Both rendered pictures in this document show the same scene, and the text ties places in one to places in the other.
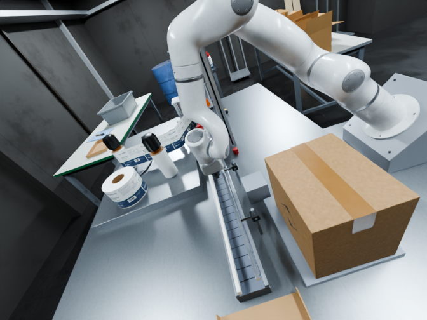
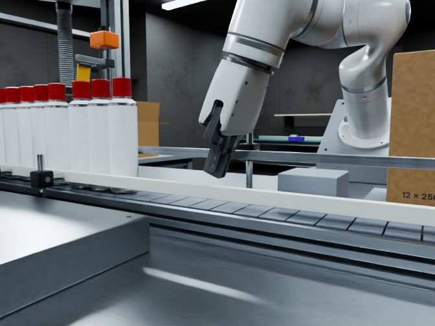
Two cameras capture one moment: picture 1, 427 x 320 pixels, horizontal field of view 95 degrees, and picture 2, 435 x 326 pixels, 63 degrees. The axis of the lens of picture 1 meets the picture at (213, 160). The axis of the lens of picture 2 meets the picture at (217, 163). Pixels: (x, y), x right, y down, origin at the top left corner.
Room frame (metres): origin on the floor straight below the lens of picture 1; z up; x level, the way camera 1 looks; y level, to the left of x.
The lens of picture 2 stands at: (0.51, 0.51, 1.00)
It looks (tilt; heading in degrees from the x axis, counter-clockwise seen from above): 6 degrees down; 295
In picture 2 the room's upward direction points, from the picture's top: straight up
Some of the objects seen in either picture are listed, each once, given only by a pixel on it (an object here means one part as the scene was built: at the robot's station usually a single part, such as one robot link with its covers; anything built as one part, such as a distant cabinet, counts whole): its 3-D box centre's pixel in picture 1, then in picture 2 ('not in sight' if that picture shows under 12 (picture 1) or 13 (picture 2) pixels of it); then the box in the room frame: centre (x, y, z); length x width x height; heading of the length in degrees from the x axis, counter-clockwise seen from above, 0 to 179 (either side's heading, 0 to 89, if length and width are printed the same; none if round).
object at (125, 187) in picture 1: (125, 186); not in sight; (0.99, 0.54, 0.95); 0.20 x 0.20 x 0.14
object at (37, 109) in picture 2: not in sight; (44, 134); (1.18, -0.02, 0.98); 0.05 x 0.05 x 0.20
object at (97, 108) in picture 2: not in sight; (102, 135); (1.00, -0.01, 0.98); 0.05 x 0.05 x 0.20
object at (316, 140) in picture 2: not in sight; (279, 152); (2.58, -6.95, 0.39); 2.27 x 0.86 x 0.78; 168
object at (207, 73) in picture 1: (216, 99); (116, 54); (1.10, -0.16, 1.16); 0.04 x 0.04 x 0.67; 85
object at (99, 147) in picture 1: (101, 145); not in sight; (2.24, 1.10, 0.82); 0.34 x 0.24 x 0.04; 173
